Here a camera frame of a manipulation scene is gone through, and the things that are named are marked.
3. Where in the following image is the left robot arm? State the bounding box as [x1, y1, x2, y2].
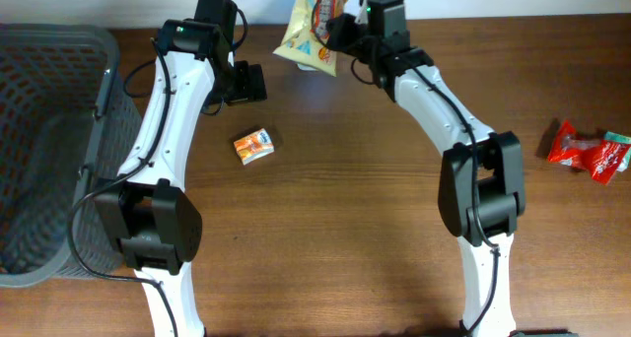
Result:
[93, 19, 266, 336]

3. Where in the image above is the white barcode scanner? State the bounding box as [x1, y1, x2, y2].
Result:
[297, 62, 318, 72]

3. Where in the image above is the orange Kleenex tissue pack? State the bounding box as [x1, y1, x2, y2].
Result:
[234, 128, 275, 166]

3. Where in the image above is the teal tissue pack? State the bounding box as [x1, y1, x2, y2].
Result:
[603, 131, 631, 173]

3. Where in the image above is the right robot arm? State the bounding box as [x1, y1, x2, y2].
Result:
[325, 14, 526, 336]

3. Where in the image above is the grey plastic mesh basket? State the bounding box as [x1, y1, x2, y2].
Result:
[1, 24, 142, 289]

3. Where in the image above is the red Hacks candy bag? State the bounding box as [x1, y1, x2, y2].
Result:
[547, 120, 630, 185]

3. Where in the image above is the yellow snack bag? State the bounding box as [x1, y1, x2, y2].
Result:
[273, 0, 348, 77]

